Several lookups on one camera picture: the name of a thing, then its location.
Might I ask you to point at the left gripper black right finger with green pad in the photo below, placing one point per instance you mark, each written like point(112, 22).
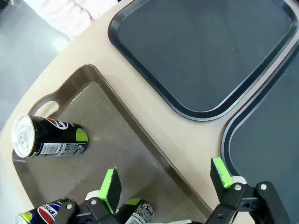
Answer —
point(217, 179)

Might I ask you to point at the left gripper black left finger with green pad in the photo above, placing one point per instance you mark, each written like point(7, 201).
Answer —
point(114, 191)

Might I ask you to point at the black Pepsi can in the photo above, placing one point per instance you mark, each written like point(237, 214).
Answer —
point(58, 140)
point(140, 210)
point(44, 211)

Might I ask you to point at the black rectangular serving tray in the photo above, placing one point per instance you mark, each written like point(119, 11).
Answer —
point(268, 140)
point(201, 58)

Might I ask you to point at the person in pink fleece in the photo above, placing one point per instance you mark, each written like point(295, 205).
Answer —
point(70, 14)

